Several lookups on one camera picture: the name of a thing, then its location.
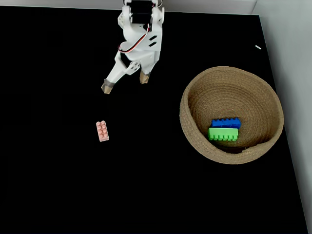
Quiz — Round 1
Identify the pink lego block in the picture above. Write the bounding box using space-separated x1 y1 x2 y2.
95 120 110 143

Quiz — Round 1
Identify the blue lego block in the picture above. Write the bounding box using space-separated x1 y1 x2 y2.
211 117 242 129

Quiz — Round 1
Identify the green lego block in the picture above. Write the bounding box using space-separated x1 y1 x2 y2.
207 127 239 142

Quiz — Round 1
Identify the red black wrist servo cable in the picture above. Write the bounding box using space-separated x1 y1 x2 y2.
117 23 151 53

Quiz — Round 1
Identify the round woven rope basket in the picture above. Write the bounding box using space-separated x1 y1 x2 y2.
179 66 285 165

